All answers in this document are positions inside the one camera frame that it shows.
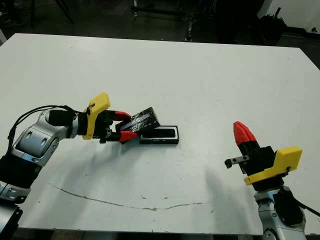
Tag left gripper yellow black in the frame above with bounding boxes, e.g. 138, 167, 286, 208
81, 92, 139, 145

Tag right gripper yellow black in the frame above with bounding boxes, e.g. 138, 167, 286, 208
224, 121, 303, 192

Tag black box lid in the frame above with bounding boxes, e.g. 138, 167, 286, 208
119, 106, 162, 135

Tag black box with white lining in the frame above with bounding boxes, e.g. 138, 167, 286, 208
138, 124, 180, 146

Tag metal pole stand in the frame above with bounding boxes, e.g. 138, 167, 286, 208
184, 17, 196, 42

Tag black stand leg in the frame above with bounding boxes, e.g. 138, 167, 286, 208
56, 0, 75, 25

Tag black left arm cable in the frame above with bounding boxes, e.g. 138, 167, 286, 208
6, 104, 88, 151

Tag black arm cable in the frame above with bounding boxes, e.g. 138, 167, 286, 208
6, 104, 88, 151
294, 197, 320, 217

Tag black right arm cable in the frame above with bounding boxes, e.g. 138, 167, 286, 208
294, 197, 320, 217

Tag black wheeled cart frame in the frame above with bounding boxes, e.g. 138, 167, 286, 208
131, 0, 192, 21

